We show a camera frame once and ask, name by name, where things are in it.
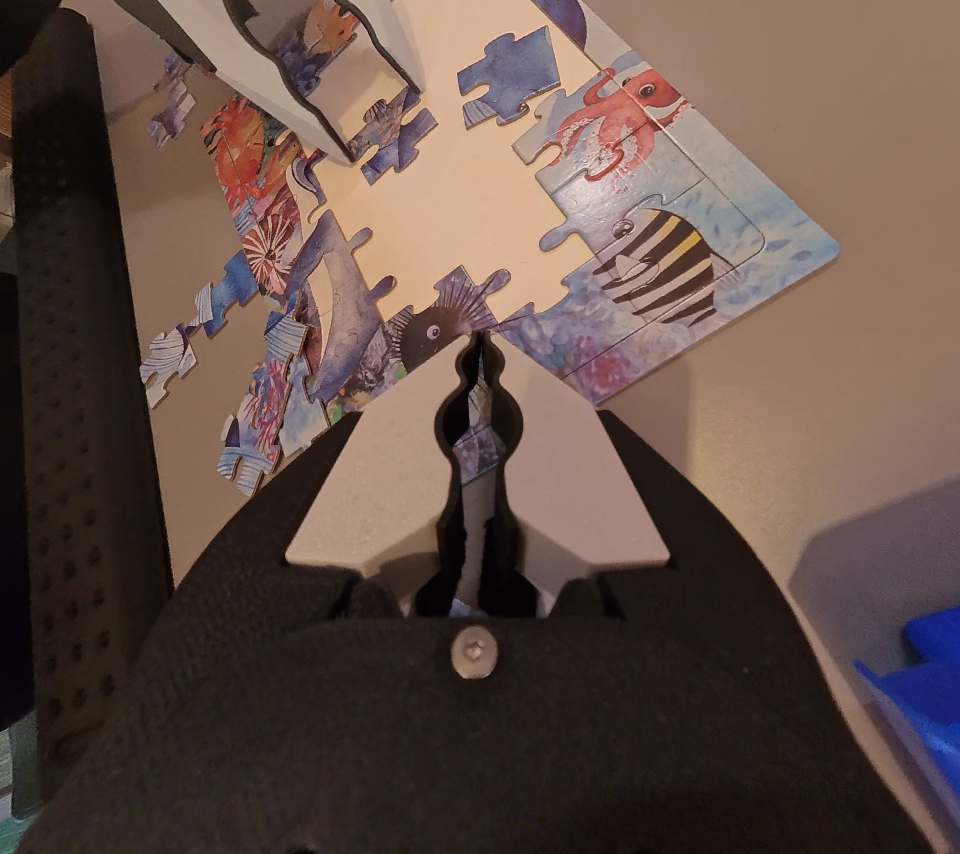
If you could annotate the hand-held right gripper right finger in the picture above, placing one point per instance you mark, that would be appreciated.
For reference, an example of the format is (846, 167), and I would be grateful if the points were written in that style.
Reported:
(585, 494)

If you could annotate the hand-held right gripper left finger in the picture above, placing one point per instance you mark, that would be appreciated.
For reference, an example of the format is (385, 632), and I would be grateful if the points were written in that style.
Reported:
(367, 494)

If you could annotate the orange fish puzzle piece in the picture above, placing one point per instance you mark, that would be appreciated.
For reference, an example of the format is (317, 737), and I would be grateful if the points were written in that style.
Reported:
(334, 25)

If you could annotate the blue purple puzzle piece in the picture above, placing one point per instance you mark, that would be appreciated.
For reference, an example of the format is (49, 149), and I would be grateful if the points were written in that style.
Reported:
(172, 111)

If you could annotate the joined striped coral puzzle pieces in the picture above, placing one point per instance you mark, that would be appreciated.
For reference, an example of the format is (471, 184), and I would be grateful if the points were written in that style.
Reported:
(262, 411)

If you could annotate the purple coral puzzle piece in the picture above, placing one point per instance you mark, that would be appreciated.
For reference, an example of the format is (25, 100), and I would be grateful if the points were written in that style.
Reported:
(397, 141)

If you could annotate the black urchin half puzzle piece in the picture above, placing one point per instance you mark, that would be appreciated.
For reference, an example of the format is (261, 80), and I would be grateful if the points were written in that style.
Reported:
(435, 325)

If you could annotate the ocean jigsaw puzzle board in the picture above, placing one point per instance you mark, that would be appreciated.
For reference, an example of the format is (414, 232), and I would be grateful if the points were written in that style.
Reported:
(465, 194)

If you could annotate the small blue puzzle piece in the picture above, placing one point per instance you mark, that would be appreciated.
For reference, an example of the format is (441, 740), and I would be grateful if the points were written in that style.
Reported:
(232, 284)

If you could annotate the white blue striped puzzle piece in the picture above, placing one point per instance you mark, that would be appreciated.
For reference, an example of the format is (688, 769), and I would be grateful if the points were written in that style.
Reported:
(166, 363)

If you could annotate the blue plastic bin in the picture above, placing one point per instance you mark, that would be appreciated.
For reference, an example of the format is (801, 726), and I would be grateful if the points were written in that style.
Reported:
(922, 719)

